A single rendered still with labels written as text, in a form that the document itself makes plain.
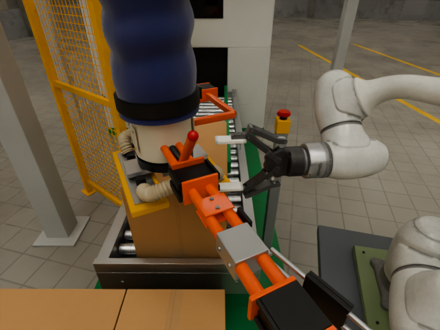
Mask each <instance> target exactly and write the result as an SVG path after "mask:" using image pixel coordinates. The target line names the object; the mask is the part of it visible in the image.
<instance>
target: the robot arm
mask: <svg viewBox="0 0 440 330"><path fill-rule="evenodd" d="M393 99H406V100H414V101H419V102H423V103H428V104H432V105H437V106H440V78H439V77H429V76H423V75H390V76H387V77H381V78H377V79H372V80H363V79H360V78H358V77H356V78H352V76H351V74H349V73H347V72H345V71H343V70H340V69H334V70H330V71H328V72H326V73H324V74H323V75H322V76H321V77H320V78H319V79H318V81H317V83H316V85H315V89H314V110H315V115H316V121H317V124H318V127H319V129H320V134H321V142H315V143H302V144H301V145H300V146H290V147H284V145H285V144H286V143H287V140H286V138H285V136H283V135H276V134H273V133H271V132H269V131H266V130H264V129H262V128H260V127H258V126H255V125H253V124H248V125H247V129H245V130H244V131H243V132H232V133H230V136H215V144H216V145H221V144H237V143H246V140H248V141H249V142H250V143H252V144H253V145H254V146H256V147H257V148H258V149H260V150H261V151H262V152H264V153H265V154H266V155H265V161H264V164H263V166H264V168H263V169H262V170H261V171H260V172H259V173H258V174H256V175H255V176H253V177H252V178H251V179H249V180H248V181H246V182H245V183H244V184H242V182H230V183H219V184H220V191H219V192H227V191H230V193H243V195H244V197H245V198H246V199H247V198H250V197H252V196H255V195H256V194H259V193H262V192H264V191H266V190H269V189H271V188H274V187H280V185H281V184H280V177H281V176H288V177H295V176H302V177H303V178H305V179H311V178H325V177H328V178H332V179H341V180H343V179H359V178H362V177H368V176H370V175H374V174H376V173H378V172H381V171H382V170H383V169H384V168H385V167H386V166H387V164H388V160H389V152H388V148H387V146H385V144H383V143H382V142H380V141H379V140H377V139H375V138H371V137H369V136H368V135H367V134H366V132H365V130H364V129H363V125H362V121H363V120H364V119H365V118H366V117H368V116H370V115H371V113H372V112H373V109H374V108H375V107H376V106H377V105H379V104H380V103H382V102H385V101H388V100H393ZM253 134H255V135H257V136H259V137H262V138H264V139H267V140H269V141H271V142H273V143H276V144H277V145H278V146H277V147H276V148H274V149H271V148H270V147H269V146H268V145H265V144H264V143H263V142H262V141H260V140H259V139H258V138H256V137H255V136H254V135H253ZM266 173H267V174H266ZM273 176H274V177H273ZM269 178H271V179H269ZM370 265H371V266H372V268H373V270H374V273H375V278H376V282H377V286H378V290H379V293H380V306H381V308H382V309H383V310H385V311H387V312H389V323H390V330H440V218H439V217H434V216H422V217H415V218H413V219H411V220H409V221H407V222H406V223H405V224H404V225H402V226H401V227H400V228H399V229H398V231H397V232H396V234H395V236H394V238H393V240H392V243H391V244H390V247H389V250H388V253H387V256H386V260H382V259H378V258H375V257H373V258H371V260H370Z"/></svg>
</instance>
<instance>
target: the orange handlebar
mask: <svg viewBox="0 0 440 330"><path fill-rule="evenodd" d="M206 98H207V99H208V100H210V101H211V102H212V103H213V104H215V105H216V106H218V108H220V109H221V110H222V111H224V113H218V114H214V115H208V116H204V117H197V118H194V126H199V125H203V124H208V123H212V122H218V121H222V120H228V119H234V118H235V116H236V111H235V110H234V109H233V108H231V107H230V106H229V105H227V104H226V103H225V102H223V101H221V100H220V99H219V98H217V97H216V96H214V95H213V94H212V93H210V92H208V93H206ZM183 146H184V145H183V144H182V142H177V143H176V145H175V147H176V148H177V150H178V151H179V153H180V154H181V152H182V150H183ZM160 150H161V151H162V154H163V155H164V156H165V158H166V160H167V161H168V163H169V165H171V164H174V163H177V162H178V161H177V159H176V158H175V156H174V155H173V153H172V152H171V150H170V149H169V147H168V146H167V145H163V146H161V148H160ZM206 192H207V193H208V194H209V197H206V198H202V197H201V195H200V193H199V192H198V191H197V189H191V190H190V191H189V192H188V195H189V197H190V199H191V200H192V202H193V204H194V205H195V207H196V209H197V210H196V213H197V214H198V216H199V218H200V219H201V221H202V222H203V224H204V226H205V227H206V228H207V227H208V228H209V230H210V231H211V233H212V234H213V236H214V238H215V239H216V241H217V238H216V234H217V233H218V232H221V231H223V230H224V229H223V228H222V226H221V225H220V223H222V222H224V221H228V222H229V224H230V225H231V227H235V226H237V225H241V224H242V223H244V222H243V221H242V220H241V219H240V218H239V216H238V215H237V214H236V212H235V211H234V210H233V208H234V205H233V204H232V203H231V201H230V200H229V199H228V198H227V196H226V195H225V194H224V193H223V192H222V193H220V192H219V190H218V189H217V188H216V186H215V185H214V184H213V183H210V184H208V185H207V186H206ZM257 263H258V264H259V266H260V267H261V268H262V270H263V272H264V273H265V274H266V276H267V277H268V279H269V280H270V281H271V282H272V284H273V285H274V284H276V283H278V282H280V281H283V280H285V279H287V278H286V277H285V276H284V274H283V273H282V271H281V270H280V269H279V268H278V266H277V265H276V264H275V262H274V261H273V260H272V259H271V258H270V256H269V255H268V254H267V253H265V254H263V255H261V256H260V257H259V258H258V260H257ZM234 270H235V272H236V273H237V275H238V277H239V279H240V280H241V282H242V283H243V285H244V287H245V288H246V290H247V292H248V293H249V295H250V296H252V295H254V294H256V293H258V292H260V291H262V290H263V287H262V285H261V284H260V283H259V281H258V279H257V278H256V277H255V275H254V274H253V273H252V271H251V269H250V268H249V267H248V265H247V264H246V263H242V264H240V265H238V266H237V267H236V268H235V269H234Z"/></svg>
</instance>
